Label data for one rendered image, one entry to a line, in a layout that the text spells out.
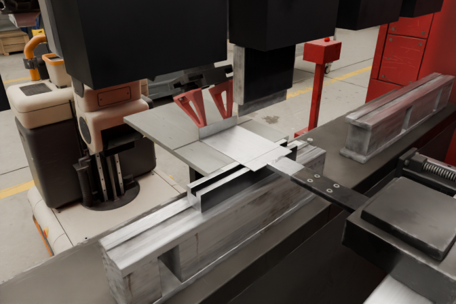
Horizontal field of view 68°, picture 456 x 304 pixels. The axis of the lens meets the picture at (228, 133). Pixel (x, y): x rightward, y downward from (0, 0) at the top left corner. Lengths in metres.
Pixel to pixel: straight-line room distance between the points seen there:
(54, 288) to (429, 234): 0.46
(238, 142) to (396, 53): 0.86
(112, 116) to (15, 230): 1.11
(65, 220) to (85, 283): 1.12
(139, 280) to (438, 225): 0.33
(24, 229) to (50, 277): 1.60
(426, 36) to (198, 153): 0.92
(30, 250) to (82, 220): 0.46
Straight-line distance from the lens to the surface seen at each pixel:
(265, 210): 0.54
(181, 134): 0.59
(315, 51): 2.32
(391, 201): 0.41
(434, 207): 0.43
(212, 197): 0.46
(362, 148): 0.80
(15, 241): 2.11
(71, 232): 1.58
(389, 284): 0.40
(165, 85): 3.38
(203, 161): 0.51
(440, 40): 1.26
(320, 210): 0.64
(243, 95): 0.44
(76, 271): 0.56
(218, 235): 0.49
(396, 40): 1.30
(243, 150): 0.53
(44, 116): 1.50
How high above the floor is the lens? 1.27
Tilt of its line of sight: 27 degrees down
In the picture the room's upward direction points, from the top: straight up
